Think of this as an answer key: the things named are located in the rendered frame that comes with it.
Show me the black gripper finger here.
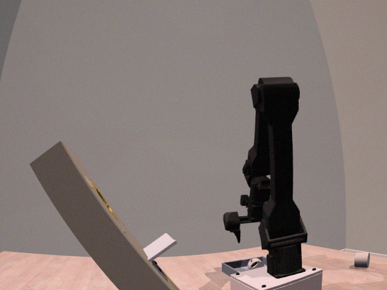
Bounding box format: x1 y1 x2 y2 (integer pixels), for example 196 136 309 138
230 229 241 243

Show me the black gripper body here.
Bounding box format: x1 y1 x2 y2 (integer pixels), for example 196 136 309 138
223 196 264 231

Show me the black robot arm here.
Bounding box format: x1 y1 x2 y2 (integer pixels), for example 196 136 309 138
242 77 308 279

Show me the beige service panel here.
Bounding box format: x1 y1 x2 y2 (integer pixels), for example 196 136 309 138
29 141 180 290

